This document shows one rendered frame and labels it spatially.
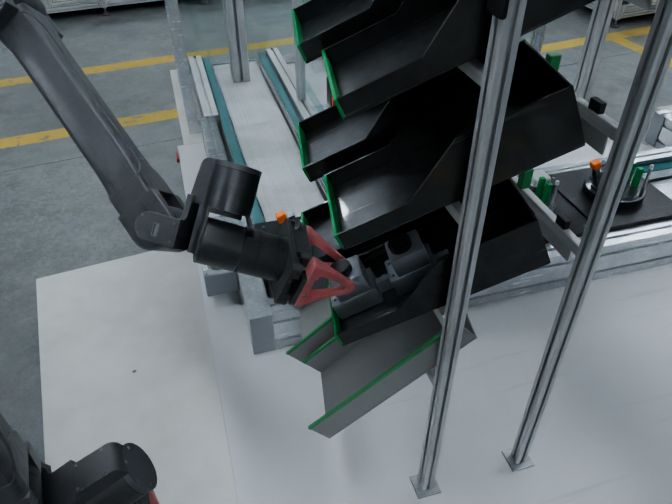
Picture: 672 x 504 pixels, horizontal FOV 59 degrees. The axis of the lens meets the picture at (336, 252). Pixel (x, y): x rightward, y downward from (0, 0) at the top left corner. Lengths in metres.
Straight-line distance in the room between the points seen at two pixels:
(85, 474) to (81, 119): 0.42
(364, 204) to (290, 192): 0.86
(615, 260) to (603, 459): 0.50
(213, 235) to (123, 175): 0.14
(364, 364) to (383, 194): 0.32
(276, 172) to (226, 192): 0.95
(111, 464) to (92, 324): 0.72
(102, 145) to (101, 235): 2.35
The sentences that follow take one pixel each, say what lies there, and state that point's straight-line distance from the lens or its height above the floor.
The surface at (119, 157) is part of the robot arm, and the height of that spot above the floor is 1.40.
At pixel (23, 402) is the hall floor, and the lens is 2.48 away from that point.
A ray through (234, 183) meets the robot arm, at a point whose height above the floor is 1.40.
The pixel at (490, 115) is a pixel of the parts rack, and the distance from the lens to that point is 0.58.
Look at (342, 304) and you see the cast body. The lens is 0.78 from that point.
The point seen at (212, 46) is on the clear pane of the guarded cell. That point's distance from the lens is 2.45.
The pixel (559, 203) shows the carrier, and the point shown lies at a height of 0.97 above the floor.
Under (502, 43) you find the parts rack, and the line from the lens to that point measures 0.55.
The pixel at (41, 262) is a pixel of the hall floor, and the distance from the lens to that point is 3.07.
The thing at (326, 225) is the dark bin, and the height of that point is 1.20.
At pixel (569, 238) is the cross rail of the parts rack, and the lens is 0.80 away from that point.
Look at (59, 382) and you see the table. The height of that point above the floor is 0.86.
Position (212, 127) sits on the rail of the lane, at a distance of 1.81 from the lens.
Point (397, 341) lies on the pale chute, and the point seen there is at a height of 1.10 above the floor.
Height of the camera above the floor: 1.77
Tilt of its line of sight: 39 degrees down
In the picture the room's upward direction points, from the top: straight up
